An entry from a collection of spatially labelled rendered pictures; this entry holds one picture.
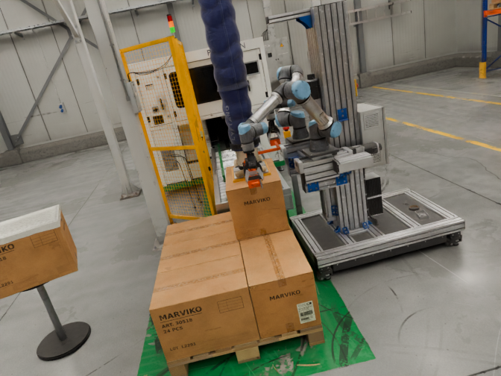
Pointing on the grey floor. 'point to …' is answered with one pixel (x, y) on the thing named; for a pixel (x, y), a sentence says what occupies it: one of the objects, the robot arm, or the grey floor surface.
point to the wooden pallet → (250, 351)
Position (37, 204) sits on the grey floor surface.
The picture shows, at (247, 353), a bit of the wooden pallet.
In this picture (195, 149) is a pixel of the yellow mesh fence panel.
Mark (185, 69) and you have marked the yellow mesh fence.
